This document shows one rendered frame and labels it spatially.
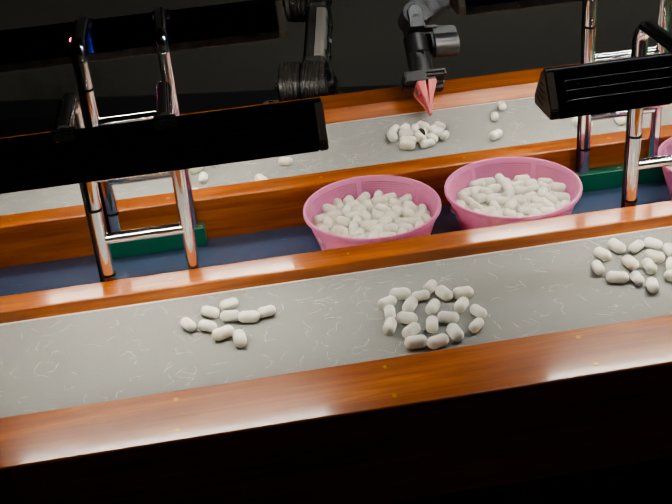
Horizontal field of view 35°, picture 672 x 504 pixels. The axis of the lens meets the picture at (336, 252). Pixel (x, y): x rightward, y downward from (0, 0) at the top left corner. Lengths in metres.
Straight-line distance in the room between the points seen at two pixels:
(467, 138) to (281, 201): 0.47
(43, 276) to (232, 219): 0.39
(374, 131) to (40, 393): 1.07
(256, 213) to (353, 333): 0.53
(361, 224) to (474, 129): 0.49
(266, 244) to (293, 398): 0.64
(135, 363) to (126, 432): 0.21
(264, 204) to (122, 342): 0.52
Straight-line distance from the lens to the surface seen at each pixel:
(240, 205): 2.16
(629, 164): 2.01
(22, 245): 2.20
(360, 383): 1.57
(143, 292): 1.87
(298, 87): 2.70
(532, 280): 1.85
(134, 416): 1.58
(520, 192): 2.14
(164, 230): 1.88
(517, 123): 2.45
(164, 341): 1.77
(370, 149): 2.34
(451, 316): 1.72
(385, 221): 2.04
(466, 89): 2.58
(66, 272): 2.16
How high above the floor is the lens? 1.71
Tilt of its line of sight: 30 degrees down
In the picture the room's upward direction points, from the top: 5 degrees counter-clockwise
